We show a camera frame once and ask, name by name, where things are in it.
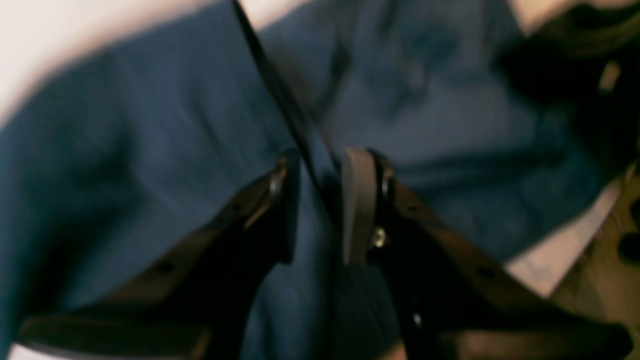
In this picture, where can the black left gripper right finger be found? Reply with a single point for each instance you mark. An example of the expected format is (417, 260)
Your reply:
(452, 301)

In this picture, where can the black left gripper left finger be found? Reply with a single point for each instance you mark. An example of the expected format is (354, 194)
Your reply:
(193, 302)

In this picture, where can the dark blue t-shirt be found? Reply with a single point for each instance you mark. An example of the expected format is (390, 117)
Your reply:
(118, 157)

